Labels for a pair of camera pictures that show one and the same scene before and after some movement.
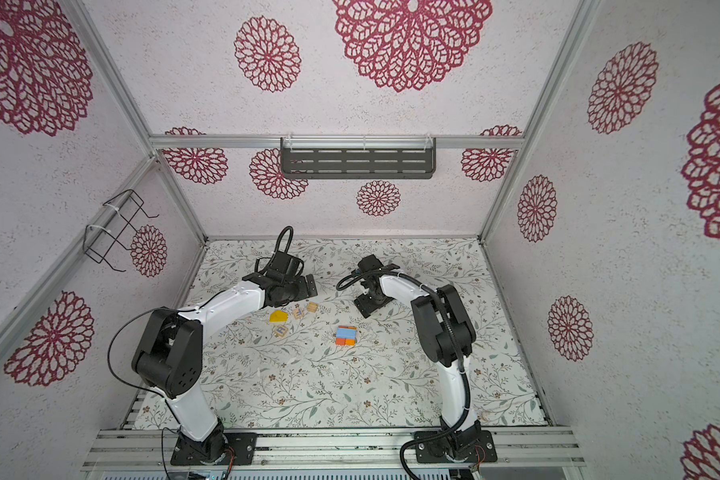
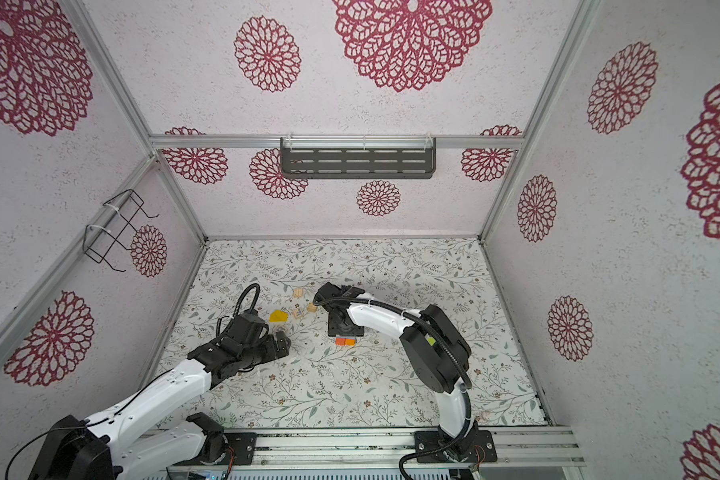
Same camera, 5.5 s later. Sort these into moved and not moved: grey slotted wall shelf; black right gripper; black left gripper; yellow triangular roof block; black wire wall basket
Moved: black right gripper; black left gripper
Not moved: yellow triangular roof block; grey slotted wall shelf; black wire wall basket
